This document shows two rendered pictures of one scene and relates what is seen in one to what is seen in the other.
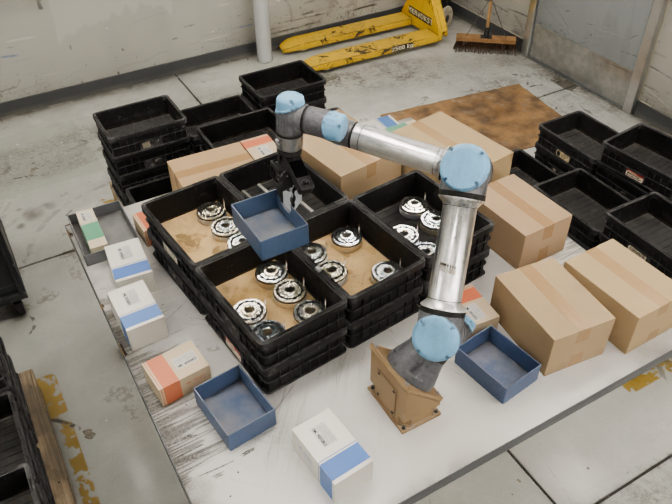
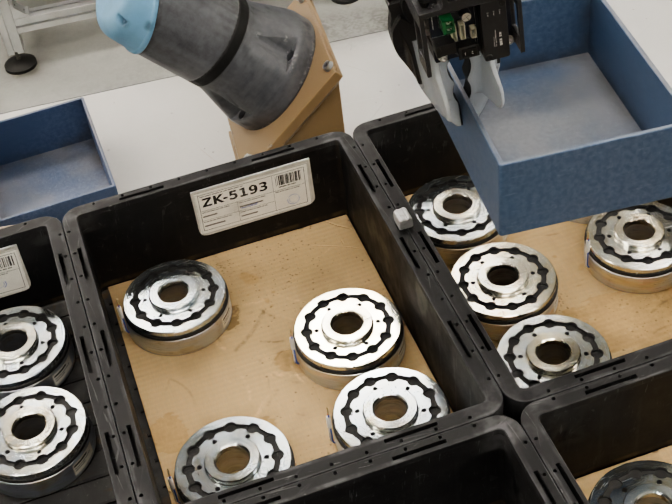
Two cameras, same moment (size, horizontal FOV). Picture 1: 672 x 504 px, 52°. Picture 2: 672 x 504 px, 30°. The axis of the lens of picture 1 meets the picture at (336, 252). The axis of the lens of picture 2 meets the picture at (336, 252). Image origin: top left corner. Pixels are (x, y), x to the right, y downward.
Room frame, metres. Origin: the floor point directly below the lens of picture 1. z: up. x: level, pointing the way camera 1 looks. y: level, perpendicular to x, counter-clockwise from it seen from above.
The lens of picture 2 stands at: (2.38, 0.32, 1.71)
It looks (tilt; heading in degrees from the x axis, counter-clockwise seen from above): 43 degrees down; 202
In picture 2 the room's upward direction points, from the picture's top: 8 degrees counter-clockwise
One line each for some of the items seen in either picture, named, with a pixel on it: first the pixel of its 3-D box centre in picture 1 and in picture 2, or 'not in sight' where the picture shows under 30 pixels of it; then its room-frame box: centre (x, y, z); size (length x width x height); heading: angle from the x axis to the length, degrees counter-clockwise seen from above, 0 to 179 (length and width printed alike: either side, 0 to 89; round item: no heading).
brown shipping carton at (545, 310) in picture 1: (548, 314); not in sight; (1.51, -0.66, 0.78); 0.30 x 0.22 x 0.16; 23
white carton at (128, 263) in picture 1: (130, 268); not in sight; (1.78, 0.71, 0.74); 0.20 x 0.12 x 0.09; 25
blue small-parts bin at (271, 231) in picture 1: (269, 223); (549, 103); (1.58, 0.19, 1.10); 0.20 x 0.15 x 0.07; 30
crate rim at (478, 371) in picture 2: (350, 247); (263, 308); (1.68, -0.05, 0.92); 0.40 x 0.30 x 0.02; 36
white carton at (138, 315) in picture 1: (137, 314); not in sight; (1.56, 0.64, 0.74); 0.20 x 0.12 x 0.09; 31
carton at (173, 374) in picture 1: (177, 372); not in sight; (1.33, 0.47, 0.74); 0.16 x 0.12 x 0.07; 125
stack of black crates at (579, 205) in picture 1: (579, 227); not in sight; (2.52, -1.14, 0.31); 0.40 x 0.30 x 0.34; 30
